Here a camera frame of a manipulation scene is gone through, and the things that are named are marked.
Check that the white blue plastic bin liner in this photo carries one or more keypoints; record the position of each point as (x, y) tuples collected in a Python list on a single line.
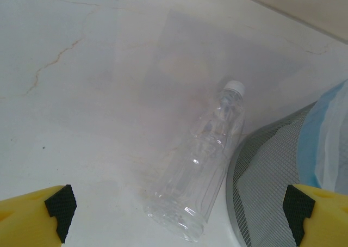
[(326, 149)]

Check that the clear unlabelled bottle white cap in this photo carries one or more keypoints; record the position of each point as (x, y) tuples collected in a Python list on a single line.
[(195, 176)]

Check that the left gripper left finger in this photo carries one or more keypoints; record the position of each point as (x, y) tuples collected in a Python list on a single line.
[(24, 219)]

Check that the grey metal mesh bin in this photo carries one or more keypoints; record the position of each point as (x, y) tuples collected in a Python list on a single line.
[(266, 176)]

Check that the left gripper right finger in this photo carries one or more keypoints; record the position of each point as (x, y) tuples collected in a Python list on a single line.
[(323, 219)]

